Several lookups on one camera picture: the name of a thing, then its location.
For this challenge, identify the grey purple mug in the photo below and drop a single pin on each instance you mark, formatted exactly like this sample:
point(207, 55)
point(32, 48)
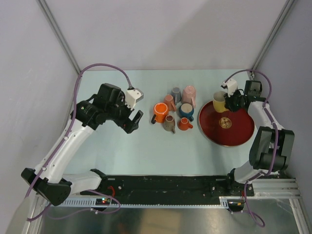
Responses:
point(176, 93)

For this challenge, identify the pink mug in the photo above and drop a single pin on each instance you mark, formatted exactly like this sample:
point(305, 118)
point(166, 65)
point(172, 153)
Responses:
point(189, 95)

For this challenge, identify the large orange mug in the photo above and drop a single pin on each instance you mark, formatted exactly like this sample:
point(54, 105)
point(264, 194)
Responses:
point(160, 110)

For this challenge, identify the brown grey mug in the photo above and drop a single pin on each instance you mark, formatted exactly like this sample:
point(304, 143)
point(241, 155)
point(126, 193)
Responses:
point(169, 124)

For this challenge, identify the blue mug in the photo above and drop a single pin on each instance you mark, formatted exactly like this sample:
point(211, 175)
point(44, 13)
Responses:
point(186, 110)

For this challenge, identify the right aluminium frame post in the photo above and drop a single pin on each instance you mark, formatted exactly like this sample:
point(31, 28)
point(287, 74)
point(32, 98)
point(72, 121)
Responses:
point(280, 21)

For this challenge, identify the yellow mug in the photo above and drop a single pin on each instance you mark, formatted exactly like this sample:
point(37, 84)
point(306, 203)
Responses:
point(219, 102)

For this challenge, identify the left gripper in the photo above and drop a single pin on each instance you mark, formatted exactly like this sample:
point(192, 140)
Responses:
point(126, 123)

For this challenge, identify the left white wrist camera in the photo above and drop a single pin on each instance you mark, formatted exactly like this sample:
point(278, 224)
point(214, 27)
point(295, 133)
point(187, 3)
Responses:
point(132, 97)

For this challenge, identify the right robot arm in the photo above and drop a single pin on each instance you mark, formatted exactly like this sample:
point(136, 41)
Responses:
point(272, 146)

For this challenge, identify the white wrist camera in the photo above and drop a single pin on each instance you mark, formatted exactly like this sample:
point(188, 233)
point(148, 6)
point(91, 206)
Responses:
point(132, 97)
point(230, 85)

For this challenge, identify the red round tray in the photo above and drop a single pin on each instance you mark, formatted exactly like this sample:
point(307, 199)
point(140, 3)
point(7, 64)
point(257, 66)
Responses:
point(227, 128)

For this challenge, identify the aluminium frame post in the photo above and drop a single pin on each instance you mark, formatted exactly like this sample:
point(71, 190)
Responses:
point(280, 21)
point(58, 34)

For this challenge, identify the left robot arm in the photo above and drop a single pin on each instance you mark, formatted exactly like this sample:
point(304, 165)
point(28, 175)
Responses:
point(110, 103)

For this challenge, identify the salmon mug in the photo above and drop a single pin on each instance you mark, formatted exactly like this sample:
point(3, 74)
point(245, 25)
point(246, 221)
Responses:
point(169, 101)

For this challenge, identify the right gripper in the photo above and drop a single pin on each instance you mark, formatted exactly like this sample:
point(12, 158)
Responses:
point(228, 102)

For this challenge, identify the white slotted cable duct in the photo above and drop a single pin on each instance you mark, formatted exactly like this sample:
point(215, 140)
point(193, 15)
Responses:
point(94, 202)

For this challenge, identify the left aluminium frame post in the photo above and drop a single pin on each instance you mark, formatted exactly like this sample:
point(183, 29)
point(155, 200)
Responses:
point(58, 34)

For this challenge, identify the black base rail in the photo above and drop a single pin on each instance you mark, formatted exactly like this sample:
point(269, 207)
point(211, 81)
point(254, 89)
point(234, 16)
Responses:
point(171, 190)

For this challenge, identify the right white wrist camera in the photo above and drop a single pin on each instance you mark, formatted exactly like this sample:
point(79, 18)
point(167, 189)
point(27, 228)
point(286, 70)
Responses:
point(230, 85)

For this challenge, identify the small orange mug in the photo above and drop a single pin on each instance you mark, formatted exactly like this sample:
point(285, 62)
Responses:
point(184, 124)

